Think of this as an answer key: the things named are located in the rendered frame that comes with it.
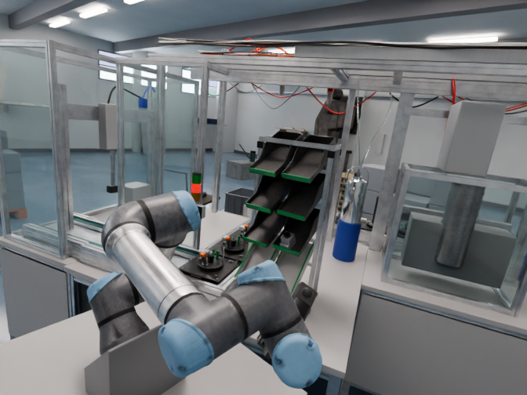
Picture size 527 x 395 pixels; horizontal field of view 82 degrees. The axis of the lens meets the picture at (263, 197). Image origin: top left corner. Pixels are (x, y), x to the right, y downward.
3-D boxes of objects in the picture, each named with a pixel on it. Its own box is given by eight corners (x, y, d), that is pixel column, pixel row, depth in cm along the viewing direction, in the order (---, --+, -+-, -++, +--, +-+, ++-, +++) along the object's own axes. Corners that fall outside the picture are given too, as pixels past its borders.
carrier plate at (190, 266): (218, 285, 144) (218, 281, 144) (176, 272, 153) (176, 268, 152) (240, 266, 166) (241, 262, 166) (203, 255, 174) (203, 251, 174)
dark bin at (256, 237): (267, 248, 134) (264, 236, 130) (242, 240, 141) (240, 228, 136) (295, 211, 152) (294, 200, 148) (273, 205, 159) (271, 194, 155)
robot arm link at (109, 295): (95, 327, 100) (82, 290, 104) (136, 309, 108) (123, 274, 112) (96, 321, 91) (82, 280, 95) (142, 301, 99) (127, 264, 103)
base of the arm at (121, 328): (114, 349, 86) (102, 317, 89) (93, 363, 94) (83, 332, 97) (158, 327, 99) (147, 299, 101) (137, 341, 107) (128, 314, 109)
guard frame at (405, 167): (517, 317, 161) (562, 191, 144) (380, 280, 185) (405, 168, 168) (490, 280, 203) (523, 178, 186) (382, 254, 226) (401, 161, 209)
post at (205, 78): (196, 249, 177) (206, 67, 153) (192, 248, 178) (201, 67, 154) (199, 248, 180) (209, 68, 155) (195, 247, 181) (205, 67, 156)
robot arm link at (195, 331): (80, 205, 70) (177, 342, 36) (129, 194, 76) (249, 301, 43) (89, 248, 74) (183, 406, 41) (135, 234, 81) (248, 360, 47)
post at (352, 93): (330, 240, 243) (362, 52, 208) (325, 238, 244) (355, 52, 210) (331, 238, 247) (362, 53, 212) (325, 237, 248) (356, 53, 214)
